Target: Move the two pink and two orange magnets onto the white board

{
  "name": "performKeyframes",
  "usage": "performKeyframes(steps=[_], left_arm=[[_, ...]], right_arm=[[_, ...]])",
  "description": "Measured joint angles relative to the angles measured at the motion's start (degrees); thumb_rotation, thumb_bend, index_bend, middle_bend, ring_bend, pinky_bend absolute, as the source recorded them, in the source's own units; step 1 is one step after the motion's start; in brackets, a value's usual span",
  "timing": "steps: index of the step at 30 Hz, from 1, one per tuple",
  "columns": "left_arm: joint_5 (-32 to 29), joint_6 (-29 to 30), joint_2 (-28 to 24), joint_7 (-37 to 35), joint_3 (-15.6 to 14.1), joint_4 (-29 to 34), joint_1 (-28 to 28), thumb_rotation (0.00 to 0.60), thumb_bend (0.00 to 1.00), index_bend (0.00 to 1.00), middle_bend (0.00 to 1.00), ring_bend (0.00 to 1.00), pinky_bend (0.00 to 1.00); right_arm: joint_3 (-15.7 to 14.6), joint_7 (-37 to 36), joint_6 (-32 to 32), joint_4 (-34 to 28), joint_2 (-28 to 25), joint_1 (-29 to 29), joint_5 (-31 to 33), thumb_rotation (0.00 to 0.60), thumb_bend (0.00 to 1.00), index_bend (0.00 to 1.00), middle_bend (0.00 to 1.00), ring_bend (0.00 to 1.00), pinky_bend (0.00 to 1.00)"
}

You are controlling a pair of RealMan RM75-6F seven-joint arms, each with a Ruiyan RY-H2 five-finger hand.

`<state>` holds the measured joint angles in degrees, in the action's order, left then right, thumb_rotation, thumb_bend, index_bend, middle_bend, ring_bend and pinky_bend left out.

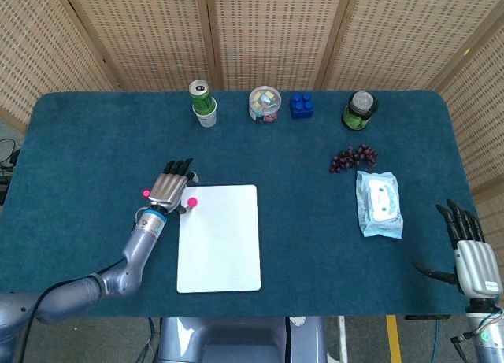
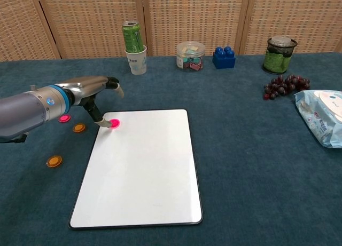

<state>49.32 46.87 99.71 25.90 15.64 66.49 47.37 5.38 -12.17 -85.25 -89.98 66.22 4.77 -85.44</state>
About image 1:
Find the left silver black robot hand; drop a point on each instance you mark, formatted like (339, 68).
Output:
(167, 190)

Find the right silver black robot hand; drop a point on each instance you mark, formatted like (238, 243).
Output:
(474, 268)

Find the pink round magnet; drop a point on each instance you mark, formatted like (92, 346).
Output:
(192, 201)
(145, 193)

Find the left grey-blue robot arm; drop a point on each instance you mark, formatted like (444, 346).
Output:
(134, 252)

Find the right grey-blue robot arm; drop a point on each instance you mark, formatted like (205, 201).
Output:
(488, 339)

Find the white magnetic board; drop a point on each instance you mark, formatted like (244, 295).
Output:
(220, 245)

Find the white paper cup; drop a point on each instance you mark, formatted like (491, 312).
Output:
(207, 119)

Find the green drink can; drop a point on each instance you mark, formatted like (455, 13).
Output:
(201, 98)

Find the light blue wet wipes pack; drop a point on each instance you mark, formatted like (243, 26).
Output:
(380, 205)

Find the clear jar of binder clips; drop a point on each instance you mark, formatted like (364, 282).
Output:
(264, 105)

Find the white pole under table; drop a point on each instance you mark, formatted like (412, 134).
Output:
(343, 339)

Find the blue building block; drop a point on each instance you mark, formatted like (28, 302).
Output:
(301, 108)

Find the teal table cloth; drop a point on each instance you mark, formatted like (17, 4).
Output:
(315, 260)

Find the dark red grape bunch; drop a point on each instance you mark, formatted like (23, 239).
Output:
(352, 158)

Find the grey-blue robot torso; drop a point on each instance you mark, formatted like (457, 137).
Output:
(236, 339)

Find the green jar with black mesh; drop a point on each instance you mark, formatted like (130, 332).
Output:
(356, 119)

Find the woven wooden folding screen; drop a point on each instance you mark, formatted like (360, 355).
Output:
(275, 32)

